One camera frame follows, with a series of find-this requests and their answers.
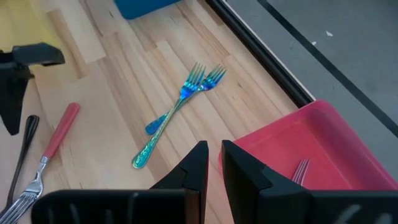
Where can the iridescent blue fork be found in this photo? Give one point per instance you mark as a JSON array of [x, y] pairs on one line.
[[154, 126], [145, 154]]

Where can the blue plastic tray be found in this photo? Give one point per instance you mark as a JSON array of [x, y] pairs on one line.
[[140, 7]]

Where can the black metal fork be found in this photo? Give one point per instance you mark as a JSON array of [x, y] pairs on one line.
[[31, 124]]

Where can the yellow plastic tray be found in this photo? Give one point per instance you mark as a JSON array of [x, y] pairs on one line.
[[15, 21]]

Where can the black metal table frame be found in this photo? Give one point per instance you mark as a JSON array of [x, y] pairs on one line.
[[264, 56]]

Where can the red plastic tray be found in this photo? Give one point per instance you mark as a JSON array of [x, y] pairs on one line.
[[311, 140]]

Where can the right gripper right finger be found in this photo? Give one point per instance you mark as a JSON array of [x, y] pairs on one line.
[[280, 205]]

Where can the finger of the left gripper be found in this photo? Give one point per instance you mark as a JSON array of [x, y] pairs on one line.
[[14, 93]]

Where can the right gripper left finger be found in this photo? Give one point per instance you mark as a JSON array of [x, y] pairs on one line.
[[124, 207]]

